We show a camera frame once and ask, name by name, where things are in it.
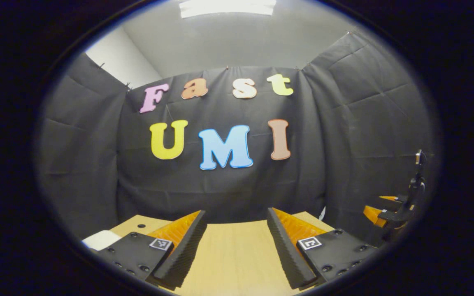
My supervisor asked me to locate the black backdrop cloth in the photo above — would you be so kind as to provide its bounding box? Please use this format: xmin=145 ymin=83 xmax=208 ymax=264
xmin=35 ymin=31 xmax=437 ymax=247

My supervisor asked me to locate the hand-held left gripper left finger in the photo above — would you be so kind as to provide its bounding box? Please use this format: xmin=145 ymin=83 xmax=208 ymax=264
xmin=95 ymin=210 xmax=207 ymax=290

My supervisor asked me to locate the large ceiling light panel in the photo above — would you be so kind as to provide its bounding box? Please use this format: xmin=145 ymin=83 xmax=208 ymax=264
xmin=179 ymin=0 xmax=278 ymax=19

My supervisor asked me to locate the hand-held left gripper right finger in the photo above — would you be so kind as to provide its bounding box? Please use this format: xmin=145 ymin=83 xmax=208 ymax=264
xmin=267 ymin=207 xmax=379 ymax=290

